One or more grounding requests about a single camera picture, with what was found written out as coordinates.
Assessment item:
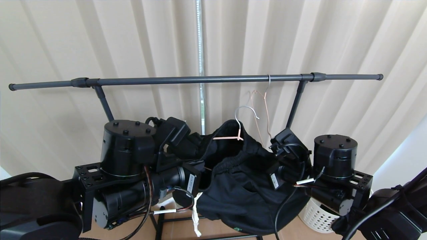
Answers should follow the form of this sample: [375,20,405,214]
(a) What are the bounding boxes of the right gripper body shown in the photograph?
[268,160,314,192]

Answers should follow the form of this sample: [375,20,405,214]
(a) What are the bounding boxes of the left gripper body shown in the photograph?
[152,161,205,209]

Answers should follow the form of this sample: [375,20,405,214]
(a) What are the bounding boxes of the black shorts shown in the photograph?
[192,119,311,238]

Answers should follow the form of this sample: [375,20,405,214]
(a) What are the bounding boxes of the pink clothes hanger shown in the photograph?
[213,106,260,141]
[250,75,272,147]

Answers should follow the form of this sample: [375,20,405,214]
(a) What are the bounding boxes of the white laundry basket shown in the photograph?
[298,196,355,234]

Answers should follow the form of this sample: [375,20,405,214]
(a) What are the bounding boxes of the black clothes rack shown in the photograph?
[8,72,384,240]

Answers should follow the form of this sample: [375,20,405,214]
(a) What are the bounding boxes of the beige curtain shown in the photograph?
[0,0,427,207]

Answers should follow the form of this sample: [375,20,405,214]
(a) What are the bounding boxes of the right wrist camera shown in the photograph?
[270,128,311,164]

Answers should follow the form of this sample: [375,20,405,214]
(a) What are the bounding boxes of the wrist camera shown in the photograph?
[155,117,191,172]
[270,128,311,164]

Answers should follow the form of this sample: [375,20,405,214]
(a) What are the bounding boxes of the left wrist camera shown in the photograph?
[155,117,191,172]

